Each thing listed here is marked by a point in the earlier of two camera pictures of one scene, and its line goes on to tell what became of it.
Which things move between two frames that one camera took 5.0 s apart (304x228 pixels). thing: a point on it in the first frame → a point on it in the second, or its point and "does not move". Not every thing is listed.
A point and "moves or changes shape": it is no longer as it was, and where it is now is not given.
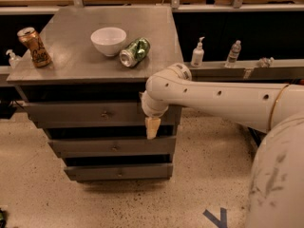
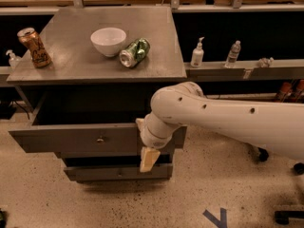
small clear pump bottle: (13, 59) does not move
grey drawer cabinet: (81, 71) does not move
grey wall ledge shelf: (281, 69) does not move
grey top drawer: (98, 115) moves or changes shape
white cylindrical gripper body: (153, 111) → (147, 139)
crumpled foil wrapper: (265, 62) does not move
